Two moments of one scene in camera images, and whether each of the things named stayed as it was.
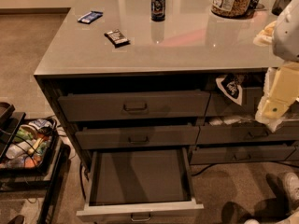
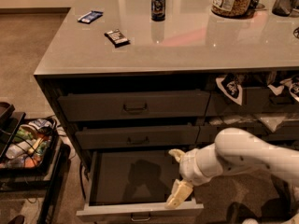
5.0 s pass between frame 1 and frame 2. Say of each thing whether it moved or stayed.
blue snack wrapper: stayed
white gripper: moved
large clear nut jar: stayed
